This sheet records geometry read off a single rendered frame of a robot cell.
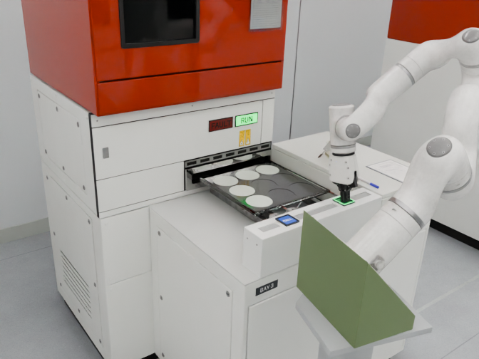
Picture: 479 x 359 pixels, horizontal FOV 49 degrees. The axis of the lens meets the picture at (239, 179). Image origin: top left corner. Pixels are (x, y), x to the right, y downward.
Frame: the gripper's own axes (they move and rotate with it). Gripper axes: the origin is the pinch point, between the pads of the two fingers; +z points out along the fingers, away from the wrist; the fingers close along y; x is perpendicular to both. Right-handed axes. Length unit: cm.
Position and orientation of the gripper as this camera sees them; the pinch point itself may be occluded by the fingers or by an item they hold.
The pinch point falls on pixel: (345, 196)
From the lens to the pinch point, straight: 183.2
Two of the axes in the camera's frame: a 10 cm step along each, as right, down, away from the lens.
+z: 0.9, 9.7, 2.5
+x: 8.0, -2.2, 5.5
